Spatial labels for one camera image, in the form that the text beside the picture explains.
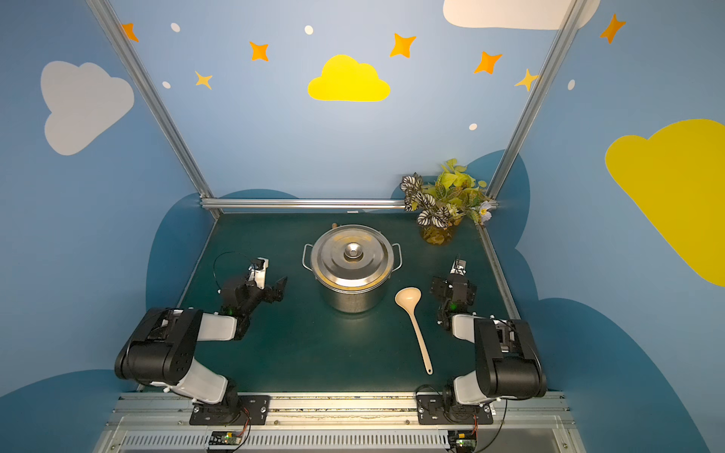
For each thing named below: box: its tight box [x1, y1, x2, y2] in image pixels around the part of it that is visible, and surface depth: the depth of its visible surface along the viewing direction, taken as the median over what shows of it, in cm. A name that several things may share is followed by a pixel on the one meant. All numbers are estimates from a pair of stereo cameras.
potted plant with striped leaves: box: [400, 158, 499, 246], surface depth 100 cm
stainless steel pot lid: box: [310, 223, 395, 292], surface depth 88 cm
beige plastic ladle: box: [394, 286, 434, 376], surface depth 94 cm
